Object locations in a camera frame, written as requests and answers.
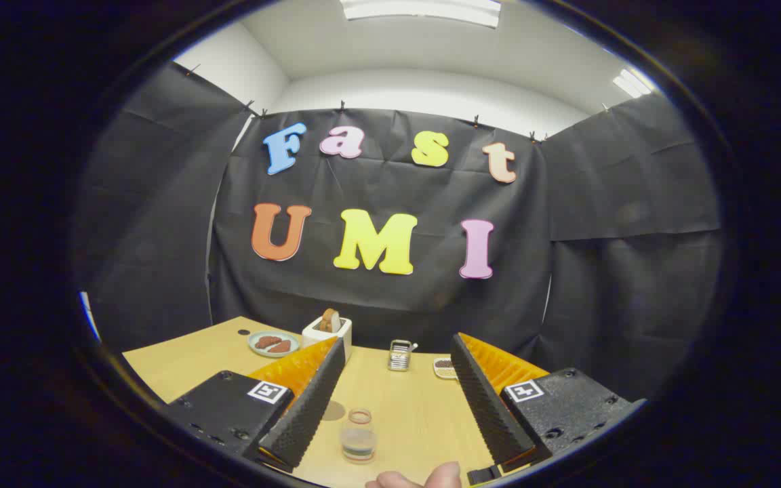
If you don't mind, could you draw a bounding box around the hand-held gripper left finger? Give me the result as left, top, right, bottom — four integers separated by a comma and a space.
160, 337, 346, 474

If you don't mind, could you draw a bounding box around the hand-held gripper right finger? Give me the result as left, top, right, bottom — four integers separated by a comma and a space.
450, 332, 647, 475

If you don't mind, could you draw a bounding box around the clear plastic juice bottle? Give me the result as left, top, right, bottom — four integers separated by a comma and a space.
340, 408, 378, 465

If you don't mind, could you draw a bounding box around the white toaster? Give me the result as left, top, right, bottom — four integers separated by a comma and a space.
302, 316, 353, 361

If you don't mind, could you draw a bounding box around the wooden table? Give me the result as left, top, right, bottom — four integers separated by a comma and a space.
123, 316, 554, 488

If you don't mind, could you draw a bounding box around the pale green plate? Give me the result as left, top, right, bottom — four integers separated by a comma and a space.
249, 330, 300, 358

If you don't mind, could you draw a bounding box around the small ceiling light panel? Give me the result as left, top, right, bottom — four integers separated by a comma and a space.
612, 68, 654, 99

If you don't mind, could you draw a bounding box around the long ceiling light panel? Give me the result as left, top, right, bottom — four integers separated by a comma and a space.
340, 0, 502, 29

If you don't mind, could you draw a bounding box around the metal wire rack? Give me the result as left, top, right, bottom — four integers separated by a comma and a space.
388, 340, 413, 372

